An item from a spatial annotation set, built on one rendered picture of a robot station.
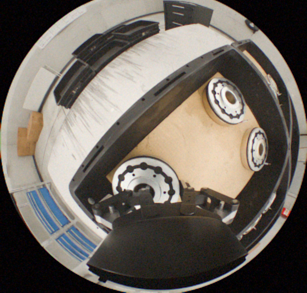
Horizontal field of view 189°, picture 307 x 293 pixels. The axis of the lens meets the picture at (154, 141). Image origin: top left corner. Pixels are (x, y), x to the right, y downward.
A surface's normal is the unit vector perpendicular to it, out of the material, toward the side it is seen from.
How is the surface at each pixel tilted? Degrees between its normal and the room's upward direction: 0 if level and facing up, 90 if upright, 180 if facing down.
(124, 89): 0
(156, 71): 0
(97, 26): 90
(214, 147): 0
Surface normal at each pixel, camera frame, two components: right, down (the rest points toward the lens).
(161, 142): -0.08, -0.03
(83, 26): 0.73, 0.68
